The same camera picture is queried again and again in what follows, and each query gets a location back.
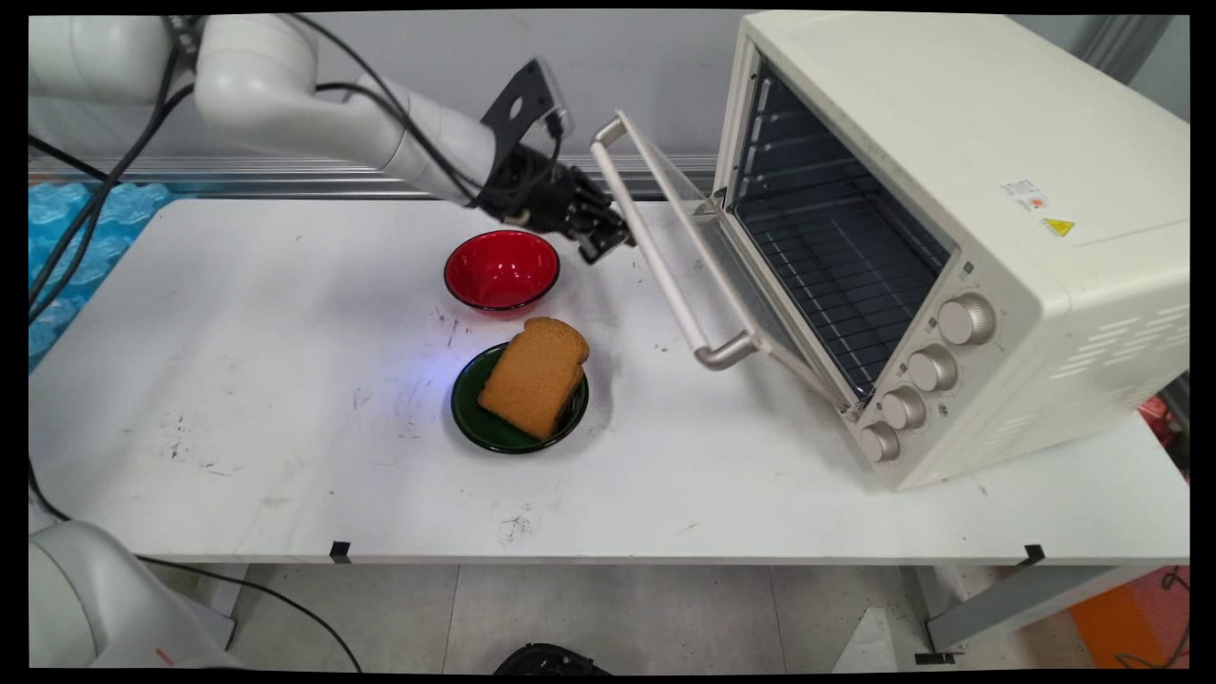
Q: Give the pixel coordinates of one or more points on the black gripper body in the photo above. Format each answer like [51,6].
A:
[532,195]

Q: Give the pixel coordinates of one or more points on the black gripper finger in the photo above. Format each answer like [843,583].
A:
[608,245]
[591,201]

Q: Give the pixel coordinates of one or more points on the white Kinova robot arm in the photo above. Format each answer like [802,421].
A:
[256,85]

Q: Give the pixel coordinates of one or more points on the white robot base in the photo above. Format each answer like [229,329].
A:
[85,598]

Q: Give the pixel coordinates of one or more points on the red bowl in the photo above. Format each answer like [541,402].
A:
[501,269]

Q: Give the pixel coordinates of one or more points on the brown toast bread slice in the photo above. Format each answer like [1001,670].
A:
[534,380]

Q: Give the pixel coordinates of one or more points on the dark green round plate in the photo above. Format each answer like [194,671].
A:
[475,423]

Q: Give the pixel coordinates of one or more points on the beige oven knob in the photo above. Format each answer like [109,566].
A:
[902,408]
[880,442]
[932,368]
[966,318]

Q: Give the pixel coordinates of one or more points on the black tape marker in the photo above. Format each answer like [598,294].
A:
[340,551]
[1034,554]

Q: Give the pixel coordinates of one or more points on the beige toaster oven body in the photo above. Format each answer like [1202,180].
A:
[997,123]

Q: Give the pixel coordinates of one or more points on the black object on floor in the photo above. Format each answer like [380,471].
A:
[551,659]

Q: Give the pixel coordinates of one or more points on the white label sticker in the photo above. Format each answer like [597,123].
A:
[1026,195]

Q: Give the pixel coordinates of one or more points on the yellow warning triangle sticker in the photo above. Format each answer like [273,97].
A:
[1059,227]

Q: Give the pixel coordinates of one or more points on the blue bubble wrap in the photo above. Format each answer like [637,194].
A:
[66,256]

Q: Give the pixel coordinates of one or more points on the grey table leg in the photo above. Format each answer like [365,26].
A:
[223,598]
[1016,598]

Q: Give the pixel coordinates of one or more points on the red object beside table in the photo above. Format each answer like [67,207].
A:
[1164,427]

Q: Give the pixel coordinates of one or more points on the orange floor object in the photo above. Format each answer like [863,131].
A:
[1130,617]

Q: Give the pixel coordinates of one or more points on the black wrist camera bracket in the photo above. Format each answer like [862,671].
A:
[518,100]

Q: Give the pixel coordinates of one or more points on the aluminium rail behind table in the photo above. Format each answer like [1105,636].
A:
[285,171]

